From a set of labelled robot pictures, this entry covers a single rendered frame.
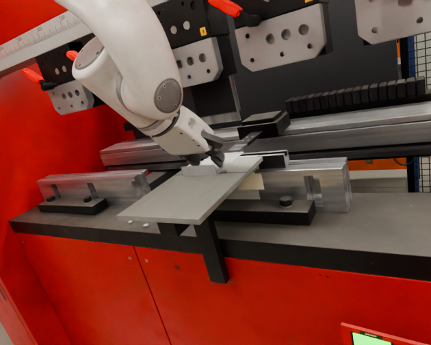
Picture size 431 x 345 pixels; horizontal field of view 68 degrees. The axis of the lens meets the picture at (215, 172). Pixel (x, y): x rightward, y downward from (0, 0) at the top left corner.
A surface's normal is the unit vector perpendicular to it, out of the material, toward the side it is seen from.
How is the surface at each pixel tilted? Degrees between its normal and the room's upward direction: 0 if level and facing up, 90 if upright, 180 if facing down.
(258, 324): 90
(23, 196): 90
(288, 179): 90
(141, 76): 107
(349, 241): 0
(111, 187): 90
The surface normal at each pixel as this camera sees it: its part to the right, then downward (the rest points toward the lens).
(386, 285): -0.48, 0.40
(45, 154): 0.84, -0.04
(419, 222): -0.24, -0.92
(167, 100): 0.66, 0.37
